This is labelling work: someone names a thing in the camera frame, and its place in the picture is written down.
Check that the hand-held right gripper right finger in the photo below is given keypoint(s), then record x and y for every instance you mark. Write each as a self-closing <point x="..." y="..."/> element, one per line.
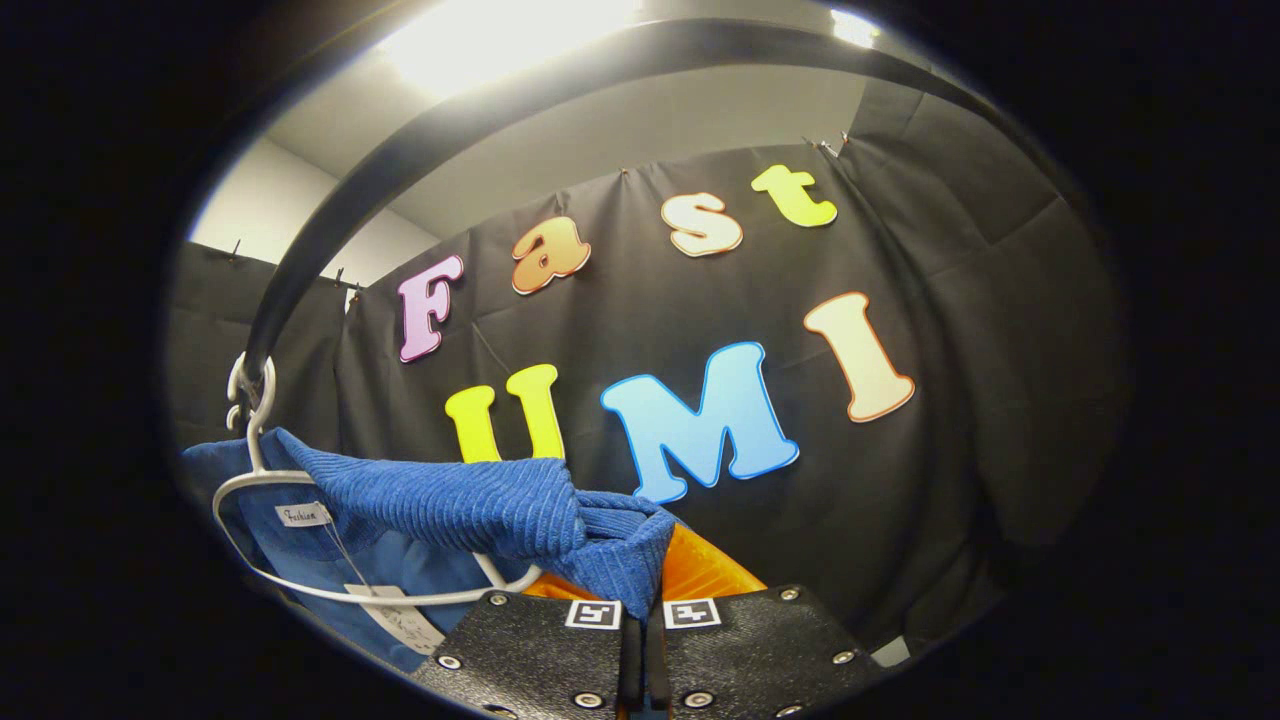
<point x="760" y="650"/>

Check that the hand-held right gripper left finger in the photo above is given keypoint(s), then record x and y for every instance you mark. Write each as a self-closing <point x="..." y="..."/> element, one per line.
<point x="530" y="660"/>

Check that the white plastic clothes hanger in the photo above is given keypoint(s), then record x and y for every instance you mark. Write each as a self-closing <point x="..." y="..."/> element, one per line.
<point x="255" y="455"/>

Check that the black metal clothes rack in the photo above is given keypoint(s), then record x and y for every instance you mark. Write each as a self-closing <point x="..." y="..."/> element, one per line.
<point x="450" y="118"/>

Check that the black backdrop cloth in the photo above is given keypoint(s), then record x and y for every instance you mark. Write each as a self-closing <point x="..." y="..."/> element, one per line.
<point x="900" y="480"/>

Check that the large ceiling light panel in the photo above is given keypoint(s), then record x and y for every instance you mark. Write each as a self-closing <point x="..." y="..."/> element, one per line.
<point x="500" y="45"/>

